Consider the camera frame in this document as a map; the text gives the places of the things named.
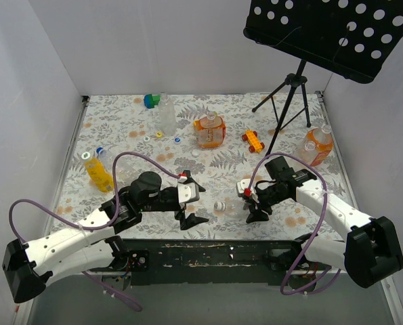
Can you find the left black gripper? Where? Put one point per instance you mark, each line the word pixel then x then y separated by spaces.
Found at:
pixel 180 207

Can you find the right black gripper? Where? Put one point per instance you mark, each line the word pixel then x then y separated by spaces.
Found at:
pixel 250 211

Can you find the clear ribbed plastic bottle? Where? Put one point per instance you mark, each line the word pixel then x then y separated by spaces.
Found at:
pixel 231 208

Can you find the white tea bottle cap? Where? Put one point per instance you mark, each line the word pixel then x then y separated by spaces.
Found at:
pixel 195 153

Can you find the orange label tea bottle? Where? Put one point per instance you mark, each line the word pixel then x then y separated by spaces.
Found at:
pixel 210 130

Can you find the clear Pocari Sweat bottle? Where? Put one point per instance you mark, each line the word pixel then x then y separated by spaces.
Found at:
pixel 167 115

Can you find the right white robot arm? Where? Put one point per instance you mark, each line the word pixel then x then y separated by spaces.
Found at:
pixel 369 249

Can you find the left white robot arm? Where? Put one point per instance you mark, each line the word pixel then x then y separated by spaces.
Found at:
pixel 94 242

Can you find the small clear bottle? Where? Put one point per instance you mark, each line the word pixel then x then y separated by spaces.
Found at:
pixel 307 152

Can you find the yellow juice bottle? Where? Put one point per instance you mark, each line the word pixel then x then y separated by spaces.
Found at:
pixel 101 178

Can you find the orange soda bottle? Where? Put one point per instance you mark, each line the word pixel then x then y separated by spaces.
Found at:
pixel 323 140

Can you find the floral table mat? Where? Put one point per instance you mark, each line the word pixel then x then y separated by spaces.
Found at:
pixel 119 123

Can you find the orange toy car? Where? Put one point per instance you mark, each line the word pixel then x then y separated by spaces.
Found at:
pixel 251 137

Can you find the blue green toy block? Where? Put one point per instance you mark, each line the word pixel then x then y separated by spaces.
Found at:
pixel 150 100

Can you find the black music stand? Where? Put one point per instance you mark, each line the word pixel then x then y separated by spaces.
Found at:
pixel 349 38

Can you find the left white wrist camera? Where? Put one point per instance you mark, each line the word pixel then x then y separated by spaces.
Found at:
pixel 187 189

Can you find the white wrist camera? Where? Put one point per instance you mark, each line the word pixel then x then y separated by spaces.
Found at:
pixel 187 189
pixel 243 189

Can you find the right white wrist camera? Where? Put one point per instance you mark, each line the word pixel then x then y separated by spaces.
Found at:
pixel 243 189

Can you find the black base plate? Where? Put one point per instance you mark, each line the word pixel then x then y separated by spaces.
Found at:
pixel 149 262

